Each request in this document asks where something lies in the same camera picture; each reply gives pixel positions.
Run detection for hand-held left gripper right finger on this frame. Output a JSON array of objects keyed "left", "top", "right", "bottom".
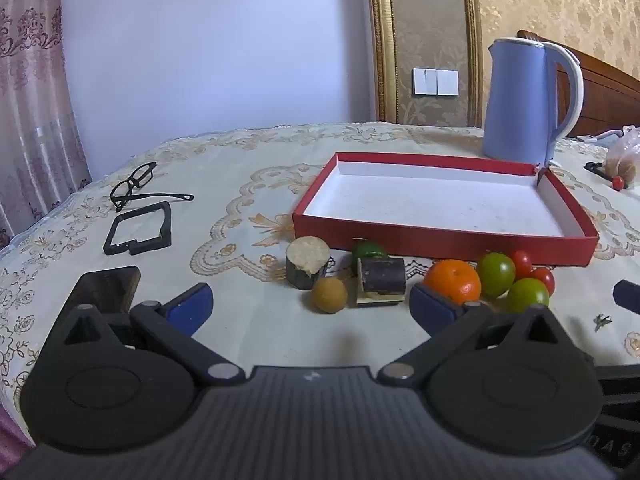
[{"left": 377, "top": 282, "right": 593, "bottom": 387}]

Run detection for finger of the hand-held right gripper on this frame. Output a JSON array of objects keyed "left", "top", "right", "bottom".
[{"left": 613, "top": 280, "right": 640, "bottom": 307}]

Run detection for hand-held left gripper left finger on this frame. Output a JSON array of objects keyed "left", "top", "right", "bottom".
[{"left": 50, "top": 282, "right": 246, "bottom": 387}]

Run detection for orange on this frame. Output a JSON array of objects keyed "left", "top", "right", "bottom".
[{"left": 424, "top": 259, "right": 482, "bottom": 306}]

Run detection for red cardboard box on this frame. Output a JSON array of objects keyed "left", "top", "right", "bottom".
[{"left": 292, "top": 151, "right": 600, "bottom": 267}]

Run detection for green tomato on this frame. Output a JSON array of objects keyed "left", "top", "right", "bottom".
[
  {"left": 476, "top": 252, "right": 516, "bottom": 298},
  {"left": 507, "top": 277, "right": 550, "bottom": 314}
]

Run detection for cut green avocado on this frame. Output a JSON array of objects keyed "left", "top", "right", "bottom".
[{"left": 354, "top": 241, "right": 387, "bottom": 261}]

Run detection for brown round longan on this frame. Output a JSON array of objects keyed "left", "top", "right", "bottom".
[{"left": 313, "top": 277, "right": 348, "bottom": 315}]

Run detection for cut eggplant piece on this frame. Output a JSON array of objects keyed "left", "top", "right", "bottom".
[
  {"left": 286, "top": 236, "right": 332, "bottom": 292},
  {"left": 356, "top": 256, "right": 406, "bottom": 307}
]

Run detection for black phone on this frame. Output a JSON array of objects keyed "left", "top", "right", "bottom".
[{"left": 67, "top": 266, "right": 142, "bottom": 317}]

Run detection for black eyeglasses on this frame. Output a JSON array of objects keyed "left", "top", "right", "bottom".
[{"left": 110, "top": 161, "right": 195, "bottom": 212}]

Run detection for small black holder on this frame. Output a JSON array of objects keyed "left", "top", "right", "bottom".
[{"left": 584, "top": 161, "right": 618, "bottom": 181}]

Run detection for clear plastic bag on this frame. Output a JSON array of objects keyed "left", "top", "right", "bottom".
[{"left": 602, "top": 126, "right": 640, "bottom": 186}]

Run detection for wooden headboard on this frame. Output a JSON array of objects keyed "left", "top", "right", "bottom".
[{"left": 517, "top": 30, "right": 640, "bottom": 141}]

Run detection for blue electric kettle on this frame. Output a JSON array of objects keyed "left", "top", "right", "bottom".
[{"left": 481, "top": 37, "right": 585, "bottom": 167}]

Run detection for gold framed mirror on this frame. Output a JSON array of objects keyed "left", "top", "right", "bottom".
[{"left": 365, "top": 0, "right": 483, "bottom": 127}]

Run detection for pink patterned curtain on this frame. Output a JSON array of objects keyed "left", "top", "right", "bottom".
[{"left": 0, "top": 0, "right": 93, "bottom": 251}]

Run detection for black square frame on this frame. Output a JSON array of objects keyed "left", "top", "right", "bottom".
[{"left": 103, "top": 201, "right": 173, "bottom": 257}]

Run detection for white cable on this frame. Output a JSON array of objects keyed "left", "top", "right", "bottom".
[{"left": 575, "top": 130, "right": 623, "bottom": 143}]

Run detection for white light switch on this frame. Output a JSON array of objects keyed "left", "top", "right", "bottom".
[{"left": 412, "top": 67, "right": 459, "bottom": 97}]

